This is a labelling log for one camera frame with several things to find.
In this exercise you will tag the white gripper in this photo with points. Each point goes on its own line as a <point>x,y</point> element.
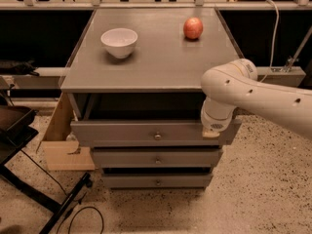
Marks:
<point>214,123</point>

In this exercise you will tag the grey top drawer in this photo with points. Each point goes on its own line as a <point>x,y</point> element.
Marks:
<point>126,133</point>

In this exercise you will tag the grey drawer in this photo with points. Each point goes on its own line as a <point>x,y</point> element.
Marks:
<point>126,133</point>
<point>156,157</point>
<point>157,181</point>

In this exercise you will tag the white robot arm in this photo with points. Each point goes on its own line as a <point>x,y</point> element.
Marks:
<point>235,84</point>

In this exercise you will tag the grey middle drawer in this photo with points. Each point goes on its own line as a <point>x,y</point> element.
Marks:
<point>156,157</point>

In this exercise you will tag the grey bottom drawer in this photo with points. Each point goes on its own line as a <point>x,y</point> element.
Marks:
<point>157,181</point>

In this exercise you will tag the grey drawer cabinet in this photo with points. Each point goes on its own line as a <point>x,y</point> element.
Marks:
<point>160,80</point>

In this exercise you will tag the red apple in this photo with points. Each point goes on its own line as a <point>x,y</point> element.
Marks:
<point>193,28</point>

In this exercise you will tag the white ceramic bowl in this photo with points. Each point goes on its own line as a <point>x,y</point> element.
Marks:
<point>119,42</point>

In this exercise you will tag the wooden box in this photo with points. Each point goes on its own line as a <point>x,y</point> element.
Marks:
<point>61,148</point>

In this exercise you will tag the black metal stand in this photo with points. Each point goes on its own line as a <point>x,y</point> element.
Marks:
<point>15,134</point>

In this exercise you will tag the black cloth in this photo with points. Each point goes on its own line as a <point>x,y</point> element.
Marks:
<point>14,67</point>

